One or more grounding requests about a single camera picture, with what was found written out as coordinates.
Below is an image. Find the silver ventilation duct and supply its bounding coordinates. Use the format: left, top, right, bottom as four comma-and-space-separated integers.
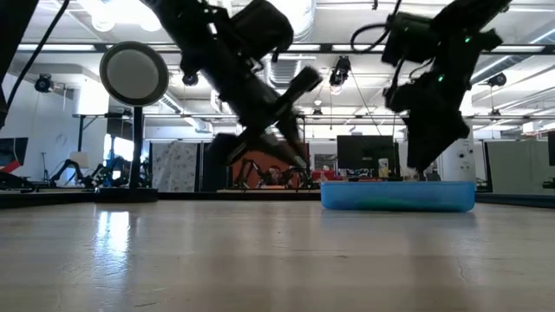
292, 0, 317, 43

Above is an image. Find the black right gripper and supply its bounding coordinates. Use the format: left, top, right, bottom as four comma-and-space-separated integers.
385, 29, 504, 171

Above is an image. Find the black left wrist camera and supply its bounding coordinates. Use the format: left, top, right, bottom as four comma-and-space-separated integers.
277, 65, 324, 114

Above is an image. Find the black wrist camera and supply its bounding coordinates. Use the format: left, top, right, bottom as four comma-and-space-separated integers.
277, 65, 324, 114
381, 11, 434, 66

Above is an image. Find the orange partition panel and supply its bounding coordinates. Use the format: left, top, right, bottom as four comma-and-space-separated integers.
229, 149, 310, 187

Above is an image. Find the red object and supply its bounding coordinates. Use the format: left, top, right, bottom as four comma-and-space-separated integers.
310, 170, 343, 182

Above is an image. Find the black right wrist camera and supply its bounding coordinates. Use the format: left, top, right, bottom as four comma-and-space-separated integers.
381, 11, 434, 66

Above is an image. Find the black partition panel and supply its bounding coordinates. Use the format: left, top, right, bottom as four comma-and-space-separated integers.
201, 141, 231, 193

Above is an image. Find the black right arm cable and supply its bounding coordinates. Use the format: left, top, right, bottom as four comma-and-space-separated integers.
349, 0, 404, 54

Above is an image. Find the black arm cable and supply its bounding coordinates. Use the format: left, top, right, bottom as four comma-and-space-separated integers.
4, 0, 71, 109
349, 0, 404, 54

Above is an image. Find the black overhead frame bar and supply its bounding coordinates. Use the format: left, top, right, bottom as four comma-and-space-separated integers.
16, 42, 555, 55

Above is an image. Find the grey patterned partition panel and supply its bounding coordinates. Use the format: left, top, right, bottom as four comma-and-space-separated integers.
150, 141, 200, 193

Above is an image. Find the black monitor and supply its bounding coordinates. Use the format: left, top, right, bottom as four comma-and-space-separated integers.
336, 135, 396, 179

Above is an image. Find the person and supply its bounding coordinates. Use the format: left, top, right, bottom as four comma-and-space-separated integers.
267, 166, 285, 186

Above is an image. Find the blue translucent plastic supply box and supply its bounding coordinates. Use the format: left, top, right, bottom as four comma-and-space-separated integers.
319, 180, 477, 213

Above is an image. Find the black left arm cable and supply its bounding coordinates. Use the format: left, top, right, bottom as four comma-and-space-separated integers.
4, 0, 71, 109

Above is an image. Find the white round column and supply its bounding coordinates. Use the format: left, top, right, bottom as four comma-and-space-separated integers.
435, 136, 478, 183

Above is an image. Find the round lamp on black stand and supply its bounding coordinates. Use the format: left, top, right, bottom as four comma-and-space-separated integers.
95, 41, 170, 204

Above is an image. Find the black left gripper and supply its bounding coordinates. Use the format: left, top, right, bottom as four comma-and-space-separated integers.
207, 55, 311, 171

